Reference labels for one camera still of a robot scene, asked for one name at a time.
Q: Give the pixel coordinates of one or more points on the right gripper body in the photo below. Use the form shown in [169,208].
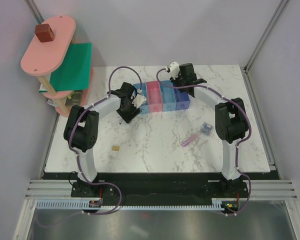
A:
[178,82]

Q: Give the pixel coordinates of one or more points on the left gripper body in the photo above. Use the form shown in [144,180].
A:
[126,112]

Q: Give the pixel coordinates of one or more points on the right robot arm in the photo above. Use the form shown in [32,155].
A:
[231,122]

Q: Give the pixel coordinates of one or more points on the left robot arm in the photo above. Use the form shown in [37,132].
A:
[81,130]

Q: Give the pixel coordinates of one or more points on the light blue bin leftmost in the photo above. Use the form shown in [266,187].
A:
[145,106]

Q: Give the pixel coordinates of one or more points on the light blue bin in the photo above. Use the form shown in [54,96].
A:
[145,106]
[169,102]

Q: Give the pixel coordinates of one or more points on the purple plastic bin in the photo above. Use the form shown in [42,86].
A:
[182,100]

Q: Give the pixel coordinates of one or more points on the pink plastic bin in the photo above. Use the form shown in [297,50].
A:
[154,97]

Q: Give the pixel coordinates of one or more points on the yellow eraser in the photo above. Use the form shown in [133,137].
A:
[115,148]

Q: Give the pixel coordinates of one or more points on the black Canon setup booklet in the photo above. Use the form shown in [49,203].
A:
[74,98]

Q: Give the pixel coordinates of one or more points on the green folder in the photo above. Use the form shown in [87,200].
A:
[75,71]

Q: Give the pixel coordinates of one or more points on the pink wooden shelf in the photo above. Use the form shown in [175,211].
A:
[42,58]

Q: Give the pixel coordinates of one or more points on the brown wooden block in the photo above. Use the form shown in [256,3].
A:
[44,33]

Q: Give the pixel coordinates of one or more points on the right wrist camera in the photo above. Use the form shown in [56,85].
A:
[173,69]

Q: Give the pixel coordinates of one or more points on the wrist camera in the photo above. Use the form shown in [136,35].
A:
[173,69]
[139,99]

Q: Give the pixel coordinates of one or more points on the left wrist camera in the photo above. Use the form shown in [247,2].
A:
[139,99]

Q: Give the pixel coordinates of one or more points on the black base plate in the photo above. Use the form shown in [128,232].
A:
[111,178]

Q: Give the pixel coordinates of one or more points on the white cable duct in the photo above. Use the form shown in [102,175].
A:
[62,204]

